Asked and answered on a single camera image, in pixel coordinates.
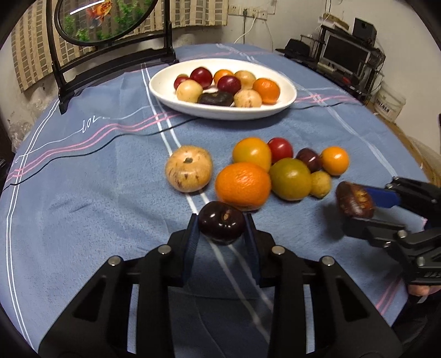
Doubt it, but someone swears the large orange mandarin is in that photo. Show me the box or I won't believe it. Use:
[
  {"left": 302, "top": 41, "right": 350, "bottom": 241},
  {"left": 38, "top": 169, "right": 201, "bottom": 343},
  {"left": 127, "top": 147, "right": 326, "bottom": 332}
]
[{"left": 253, "top": 78, "right": 280, "bottom": 105}]

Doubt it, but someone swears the pale speckled fruit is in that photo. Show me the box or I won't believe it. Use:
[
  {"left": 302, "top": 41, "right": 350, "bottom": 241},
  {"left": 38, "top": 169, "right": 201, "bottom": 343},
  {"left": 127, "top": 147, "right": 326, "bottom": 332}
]
[{"left": 234, "top": 89, "right": 262, "bottom": 108}]

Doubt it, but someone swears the person right hand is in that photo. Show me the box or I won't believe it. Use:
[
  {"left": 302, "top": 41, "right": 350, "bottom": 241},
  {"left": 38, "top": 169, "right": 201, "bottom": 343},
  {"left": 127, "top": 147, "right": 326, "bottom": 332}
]
[{"left": 407, "top": 285, "right": 441, "bottom": 297}]

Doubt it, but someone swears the dark mangosteen fruit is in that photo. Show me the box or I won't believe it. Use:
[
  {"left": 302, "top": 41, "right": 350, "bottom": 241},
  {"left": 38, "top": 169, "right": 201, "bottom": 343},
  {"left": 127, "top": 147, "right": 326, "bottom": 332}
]
[{"left": 197, "top": 91, "right": 234, "bottom": 107}]

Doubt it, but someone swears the wall power strip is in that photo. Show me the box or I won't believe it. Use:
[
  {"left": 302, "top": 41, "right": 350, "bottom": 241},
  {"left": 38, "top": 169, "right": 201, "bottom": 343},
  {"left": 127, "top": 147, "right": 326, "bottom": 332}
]
[{"left": 228, "top": 4, "right": 268, "bottom": 20}]

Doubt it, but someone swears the black desk rack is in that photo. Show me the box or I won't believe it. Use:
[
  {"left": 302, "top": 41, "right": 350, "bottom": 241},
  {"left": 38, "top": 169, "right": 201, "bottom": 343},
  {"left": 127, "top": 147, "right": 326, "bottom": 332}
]
[{"left": 276, "top": 25, "right": 386, "bottom": 103}]

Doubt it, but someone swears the brown water chestnut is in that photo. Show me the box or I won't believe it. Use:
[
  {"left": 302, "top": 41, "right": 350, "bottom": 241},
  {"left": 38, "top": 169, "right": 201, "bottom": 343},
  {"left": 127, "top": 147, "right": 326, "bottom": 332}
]
[{"left": 336, "top": 181, "right": 375, "bottom": 219}]

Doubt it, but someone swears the white plastic bucket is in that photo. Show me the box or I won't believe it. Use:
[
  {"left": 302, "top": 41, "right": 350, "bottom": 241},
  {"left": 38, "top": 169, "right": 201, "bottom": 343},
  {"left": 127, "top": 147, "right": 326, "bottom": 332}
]
[{"left": 374, "top": 80, "right": 407, "bottom": 122}]

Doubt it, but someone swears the black speaker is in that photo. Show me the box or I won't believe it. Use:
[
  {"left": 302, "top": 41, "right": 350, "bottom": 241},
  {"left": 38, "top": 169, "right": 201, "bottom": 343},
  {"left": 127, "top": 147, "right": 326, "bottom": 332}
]
[{"left": 352, "top": 18, "right": 377, "bottom": 45}]

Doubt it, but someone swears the striped beige curtain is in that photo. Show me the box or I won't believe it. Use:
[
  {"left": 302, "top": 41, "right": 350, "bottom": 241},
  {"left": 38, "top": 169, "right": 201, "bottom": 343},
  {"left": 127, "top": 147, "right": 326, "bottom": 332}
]
[{"left": 10, "top": 1, "right": 229, "bottom": 93}]

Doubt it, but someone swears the yellow orange tomato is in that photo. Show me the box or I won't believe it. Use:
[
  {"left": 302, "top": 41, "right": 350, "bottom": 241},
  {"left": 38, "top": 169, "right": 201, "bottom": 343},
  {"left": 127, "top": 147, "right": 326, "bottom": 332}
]
[{"left": 232, "top": 137, "right": 272, "bottom": 172}]

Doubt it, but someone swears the small yellow green longan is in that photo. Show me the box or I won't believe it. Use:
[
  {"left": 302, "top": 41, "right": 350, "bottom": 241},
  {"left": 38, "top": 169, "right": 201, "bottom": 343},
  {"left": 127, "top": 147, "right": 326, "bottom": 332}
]
[{"left": 310, "top": 171, "right": 332, "bottom": 199}]

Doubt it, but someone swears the small red cherry tomato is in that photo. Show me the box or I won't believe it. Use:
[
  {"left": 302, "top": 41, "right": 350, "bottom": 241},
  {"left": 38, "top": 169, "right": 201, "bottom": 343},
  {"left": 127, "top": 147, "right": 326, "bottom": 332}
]
[{"left": 173, "top": 75, "right": 189, "bottom": 90}]

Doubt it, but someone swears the pale yellow round fruit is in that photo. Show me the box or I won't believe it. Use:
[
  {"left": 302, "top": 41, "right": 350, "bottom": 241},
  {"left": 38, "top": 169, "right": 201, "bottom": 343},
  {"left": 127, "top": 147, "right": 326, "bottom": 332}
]
[{"left": 176, "top": 79, "right": 203, "bottom": 103}]

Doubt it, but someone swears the spotted pale apple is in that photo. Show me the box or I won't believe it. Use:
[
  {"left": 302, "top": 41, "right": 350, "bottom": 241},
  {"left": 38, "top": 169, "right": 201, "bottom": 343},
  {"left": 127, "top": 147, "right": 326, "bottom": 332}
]
[{"left": 165, "top": 145, "right": 213, "bottom": 193}]

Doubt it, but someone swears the large red plum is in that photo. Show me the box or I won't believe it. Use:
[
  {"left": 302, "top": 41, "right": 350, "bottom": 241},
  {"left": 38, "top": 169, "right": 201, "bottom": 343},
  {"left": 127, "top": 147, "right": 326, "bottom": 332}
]
[{"left": 217, "top": 75, "right": 241, "bottom": 95}]

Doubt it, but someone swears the goldfish screen black frame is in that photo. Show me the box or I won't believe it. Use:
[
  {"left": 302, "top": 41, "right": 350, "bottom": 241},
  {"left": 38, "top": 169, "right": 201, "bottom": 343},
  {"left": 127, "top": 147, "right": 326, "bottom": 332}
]
[{"left": 45, "top": 1, "right": 178, "bottom": 114}]

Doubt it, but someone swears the small orange fruit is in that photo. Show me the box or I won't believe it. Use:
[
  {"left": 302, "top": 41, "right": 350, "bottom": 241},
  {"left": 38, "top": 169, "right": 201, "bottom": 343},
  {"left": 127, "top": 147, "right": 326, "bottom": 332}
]
[{"left": 321, "top": 146, "right": 350, "bottom": 176}]

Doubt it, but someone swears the green yellow tomato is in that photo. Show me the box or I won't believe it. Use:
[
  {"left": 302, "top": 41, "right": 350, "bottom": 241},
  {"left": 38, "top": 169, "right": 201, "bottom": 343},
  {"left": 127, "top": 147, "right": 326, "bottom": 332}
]
[{"left": 269, "top": 158, "right": 312, "bottom": 201}]

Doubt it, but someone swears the small dark red plum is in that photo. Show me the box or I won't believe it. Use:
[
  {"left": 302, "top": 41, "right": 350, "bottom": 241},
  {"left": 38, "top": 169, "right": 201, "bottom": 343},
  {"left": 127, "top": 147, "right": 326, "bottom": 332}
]
[{"left": 296, "top": 148, "right": 323, "bottom": 173}]

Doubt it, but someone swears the smooth orange fruit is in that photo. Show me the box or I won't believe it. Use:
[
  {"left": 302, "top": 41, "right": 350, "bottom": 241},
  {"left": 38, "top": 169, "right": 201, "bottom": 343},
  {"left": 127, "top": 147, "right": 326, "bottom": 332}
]
[{"left": 213, "top": 69, "right": 234, "bottom": 85}]

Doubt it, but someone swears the dark purple plum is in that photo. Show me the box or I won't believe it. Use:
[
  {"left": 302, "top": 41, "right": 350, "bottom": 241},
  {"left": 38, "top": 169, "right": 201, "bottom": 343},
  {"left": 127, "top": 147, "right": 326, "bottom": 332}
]
[{"left": 198, "top": 201, "right": 245, "bottom": 245}]

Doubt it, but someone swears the computer monitor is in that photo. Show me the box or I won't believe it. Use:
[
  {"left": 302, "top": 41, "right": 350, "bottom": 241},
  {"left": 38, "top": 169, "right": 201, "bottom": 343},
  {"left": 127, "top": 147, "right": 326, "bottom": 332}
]
[{"left": 320, "top": 34, "right": 371, "bottom": 76}]

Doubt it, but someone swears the white oval plate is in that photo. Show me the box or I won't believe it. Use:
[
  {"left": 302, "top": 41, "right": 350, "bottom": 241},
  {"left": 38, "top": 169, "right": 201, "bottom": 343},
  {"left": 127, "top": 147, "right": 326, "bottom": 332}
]
[{"left": 149, "top": 58, "right": 297, "bottom": 120}]

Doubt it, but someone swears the textured orange mandarin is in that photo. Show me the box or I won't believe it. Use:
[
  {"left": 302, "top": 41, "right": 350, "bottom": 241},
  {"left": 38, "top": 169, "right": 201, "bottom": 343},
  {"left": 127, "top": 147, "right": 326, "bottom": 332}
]
[{"left": 214, "top": 162, "right": 271, "bottom": 211}]

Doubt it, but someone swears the blue striped tablecloth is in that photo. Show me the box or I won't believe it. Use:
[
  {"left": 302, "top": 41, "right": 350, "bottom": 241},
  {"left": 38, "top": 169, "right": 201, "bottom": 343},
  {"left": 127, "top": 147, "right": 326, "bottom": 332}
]
[{"left": 0, "top": 42, "right": 428, "bottom": 358}]

